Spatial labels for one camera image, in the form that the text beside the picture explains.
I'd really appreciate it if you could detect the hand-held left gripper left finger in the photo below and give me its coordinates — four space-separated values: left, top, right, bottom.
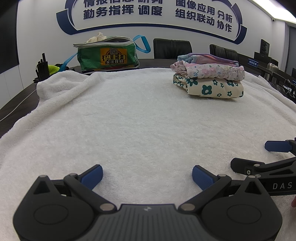
26 164 117 212

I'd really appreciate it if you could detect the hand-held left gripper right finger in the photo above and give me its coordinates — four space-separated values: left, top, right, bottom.
179 164 273 212

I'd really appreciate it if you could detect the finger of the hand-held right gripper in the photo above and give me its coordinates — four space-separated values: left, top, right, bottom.
264 138 296 153
231 157 296 180

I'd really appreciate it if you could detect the cream green-flower garment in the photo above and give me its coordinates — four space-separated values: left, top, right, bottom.
172 73 244 99

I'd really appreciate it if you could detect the pink floral garment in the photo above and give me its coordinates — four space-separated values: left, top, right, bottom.
171 61 245 81

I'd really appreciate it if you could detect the blue purple garment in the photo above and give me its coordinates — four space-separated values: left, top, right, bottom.
178 53 239 67

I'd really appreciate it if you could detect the white fluffy blanket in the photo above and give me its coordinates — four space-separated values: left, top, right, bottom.
0 67 296 223

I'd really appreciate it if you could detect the steel thermos bottle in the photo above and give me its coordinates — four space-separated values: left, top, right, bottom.
266 62 279 80

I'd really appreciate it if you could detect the black upright monitor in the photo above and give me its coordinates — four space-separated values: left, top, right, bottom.
261 39 270 56

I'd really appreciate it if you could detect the black office chair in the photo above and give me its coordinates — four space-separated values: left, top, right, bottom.
209 44 239 61
153 38 193 60

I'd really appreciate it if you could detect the black walkie-talkie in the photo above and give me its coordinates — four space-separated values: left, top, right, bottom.
35 53 50 82

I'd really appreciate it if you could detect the green bag with blue straps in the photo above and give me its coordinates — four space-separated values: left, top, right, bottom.
62 35 151 75

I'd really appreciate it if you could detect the blue wall lettering sign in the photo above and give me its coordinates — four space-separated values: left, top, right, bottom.
55 0 248 45

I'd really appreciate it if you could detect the dark wall screen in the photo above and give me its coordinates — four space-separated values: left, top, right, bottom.
0 0 20 75

